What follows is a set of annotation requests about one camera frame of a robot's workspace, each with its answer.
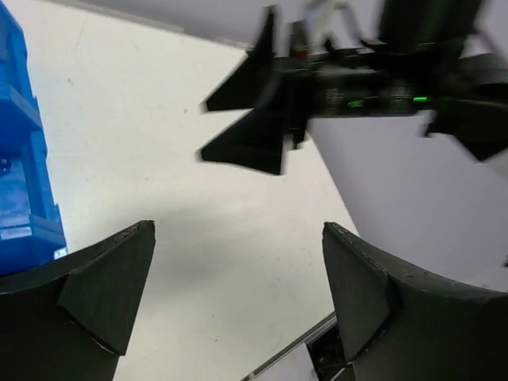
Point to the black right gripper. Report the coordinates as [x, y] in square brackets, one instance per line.
[415, 63]

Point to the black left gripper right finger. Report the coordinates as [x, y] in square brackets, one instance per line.
[398, 321]

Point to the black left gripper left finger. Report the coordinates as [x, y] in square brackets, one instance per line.
[72, 319]

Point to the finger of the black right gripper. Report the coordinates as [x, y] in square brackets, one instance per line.
[256, 141]
[242, 87]

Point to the blue plastic divided bin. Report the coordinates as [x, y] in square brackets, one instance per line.
[32, 233]

